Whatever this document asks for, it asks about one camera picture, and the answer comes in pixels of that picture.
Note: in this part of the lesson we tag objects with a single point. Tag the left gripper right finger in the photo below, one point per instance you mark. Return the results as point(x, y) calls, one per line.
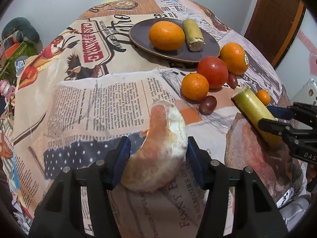
point(255, 212)

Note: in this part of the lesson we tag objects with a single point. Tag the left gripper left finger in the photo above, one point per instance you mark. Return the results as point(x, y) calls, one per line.
point(60, 212)

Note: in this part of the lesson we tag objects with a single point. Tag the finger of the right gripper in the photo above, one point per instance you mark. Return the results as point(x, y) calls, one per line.
point(285, 113)
point(268, 127)

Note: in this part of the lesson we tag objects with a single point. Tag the sugarcane piece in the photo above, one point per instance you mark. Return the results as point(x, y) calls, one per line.
point(254, 110)
point(194, 38)

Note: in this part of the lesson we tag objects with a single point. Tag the peeled sweet potato piece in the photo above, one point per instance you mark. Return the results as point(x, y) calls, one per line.
point(158, 160)

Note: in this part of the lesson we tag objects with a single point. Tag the large Dole orange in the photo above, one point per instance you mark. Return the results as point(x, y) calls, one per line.
point(166, 36)

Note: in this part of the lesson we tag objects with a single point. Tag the small mandarin at edge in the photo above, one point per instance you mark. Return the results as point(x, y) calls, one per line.
point(264, 97)

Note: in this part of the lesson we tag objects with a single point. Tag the red grape near sugarcane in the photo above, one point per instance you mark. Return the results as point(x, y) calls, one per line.
point(232, 81)

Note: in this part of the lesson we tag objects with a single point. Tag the dark grape near mandarin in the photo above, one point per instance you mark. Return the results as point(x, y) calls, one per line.
point(207, 105)

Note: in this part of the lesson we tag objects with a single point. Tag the red tomato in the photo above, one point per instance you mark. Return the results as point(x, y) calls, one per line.
point(214, 70)

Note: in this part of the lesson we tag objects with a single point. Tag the small mandarin by tomato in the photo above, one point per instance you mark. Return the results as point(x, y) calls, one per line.
point(194, 87)

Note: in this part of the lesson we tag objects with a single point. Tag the pink toy figure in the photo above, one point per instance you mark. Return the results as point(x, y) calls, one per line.
point(6, 88)

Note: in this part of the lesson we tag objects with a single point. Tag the newspaper print tablecloth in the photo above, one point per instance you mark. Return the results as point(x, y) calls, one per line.
point(92, 85)

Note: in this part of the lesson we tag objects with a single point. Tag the green storage box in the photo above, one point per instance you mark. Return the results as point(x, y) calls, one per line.
point(8, 70)

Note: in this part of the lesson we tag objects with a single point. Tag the purple ceramic plate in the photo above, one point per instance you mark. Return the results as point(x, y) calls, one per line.
point(139, 36)

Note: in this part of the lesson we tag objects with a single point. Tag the grey plush toy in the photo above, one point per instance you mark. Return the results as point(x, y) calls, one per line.
point(20, 29)

